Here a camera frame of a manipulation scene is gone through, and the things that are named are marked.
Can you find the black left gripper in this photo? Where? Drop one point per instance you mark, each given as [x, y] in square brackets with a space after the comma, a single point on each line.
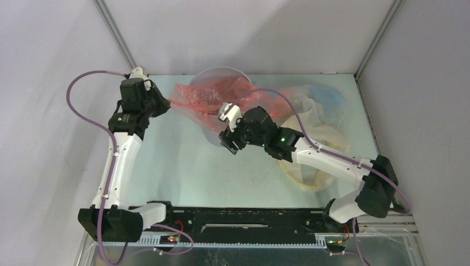
[164, 104]

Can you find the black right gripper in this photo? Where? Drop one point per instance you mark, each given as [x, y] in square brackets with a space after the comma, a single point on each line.
[232, 137]

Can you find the red translucent trash bag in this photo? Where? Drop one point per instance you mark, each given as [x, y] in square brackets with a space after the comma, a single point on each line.
[201, 103]

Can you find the white translucent bag of bags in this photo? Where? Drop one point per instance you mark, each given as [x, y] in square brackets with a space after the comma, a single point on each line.
[322, 105]

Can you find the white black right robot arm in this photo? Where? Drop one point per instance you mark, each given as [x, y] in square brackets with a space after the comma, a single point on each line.
[374, 180]

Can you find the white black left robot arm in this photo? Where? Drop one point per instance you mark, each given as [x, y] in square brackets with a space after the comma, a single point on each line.
[109, 217]

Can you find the yellow translucent trash bag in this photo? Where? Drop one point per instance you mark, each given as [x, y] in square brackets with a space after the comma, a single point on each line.
[312, 174]

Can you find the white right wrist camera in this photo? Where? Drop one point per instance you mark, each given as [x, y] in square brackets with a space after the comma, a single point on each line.
[231, 113]

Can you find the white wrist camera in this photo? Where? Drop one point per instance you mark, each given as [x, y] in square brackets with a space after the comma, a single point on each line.
[231, 113]
[139, 72]

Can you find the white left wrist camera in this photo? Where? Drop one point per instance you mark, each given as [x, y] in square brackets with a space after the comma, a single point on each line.
[139, 72]

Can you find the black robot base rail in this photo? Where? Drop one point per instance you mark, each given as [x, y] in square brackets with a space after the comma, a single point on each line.
[269, 227]

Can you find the left aluminium frame post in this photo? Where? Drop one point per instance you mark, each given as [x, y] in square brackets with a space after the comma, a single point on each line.
[115, 33]

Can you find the aluminium frame post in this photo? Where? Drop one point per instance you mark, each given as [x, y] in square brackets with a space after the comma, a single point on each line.
[115, 33]
[380, 33]

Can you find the right aluminium frame post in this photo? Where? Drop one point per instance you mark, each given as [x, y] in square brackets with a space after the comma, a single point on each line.
[380, 33]

